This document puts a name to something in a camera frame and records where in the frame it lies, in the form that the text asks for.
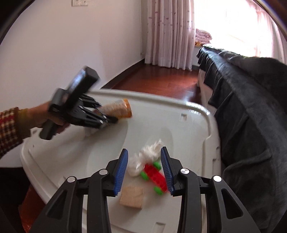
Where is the pink curtain right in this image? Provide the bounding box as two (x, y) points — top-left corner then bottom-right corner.
(271, 19), (286, 64)

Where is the white tissue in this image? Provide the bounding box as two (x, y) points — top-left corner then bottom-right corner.
(127, 139), (163, 177)

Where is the white bed frame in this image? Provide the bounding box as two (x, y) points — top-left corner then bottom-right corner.
(197, 69), (216, 114)

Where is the folded pink quilt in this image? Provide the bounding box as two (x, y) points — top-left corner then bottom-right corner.
(195, 29), (212, 47)

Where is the white wall socket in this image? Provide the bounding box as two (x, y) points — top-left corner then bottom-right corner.
(72, 0), (89, 7)

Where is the dark grey bed blanket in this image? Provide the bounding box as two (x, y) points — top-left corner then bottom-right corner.
(197, 47), (286, 232)

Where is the small brown cardboard box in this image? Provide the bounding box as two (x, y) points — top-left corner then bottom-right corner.
(120, 186), (144, 209)

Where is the red green toy car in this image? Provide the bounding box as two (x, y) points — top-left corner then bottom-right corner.
(140, 162), (168, 195)

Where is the orange trash bag bin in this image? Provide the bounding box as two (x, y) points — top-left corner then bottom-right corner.
(18, 185), (46, 232)

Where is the plaid sleeve forearm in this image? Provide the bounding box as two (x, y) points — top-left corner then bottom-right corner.
(0, 107), (31, 158)

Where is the white plastic storage box lid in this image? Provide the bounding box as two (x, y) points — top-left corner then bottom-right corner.
(20, 89), (221, 232)

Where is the pink patterned curtain left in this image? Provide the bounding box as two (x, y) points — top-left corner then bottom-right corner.
(145, 0), (196, 71)

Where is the orange white biscuit wrapper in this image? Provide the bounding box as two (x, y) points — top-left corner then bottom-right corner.
(84, 98), (133, 135)

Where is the person left hand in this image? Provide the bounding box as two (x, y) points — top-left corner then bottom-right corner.
(27, 102), (70, 134)

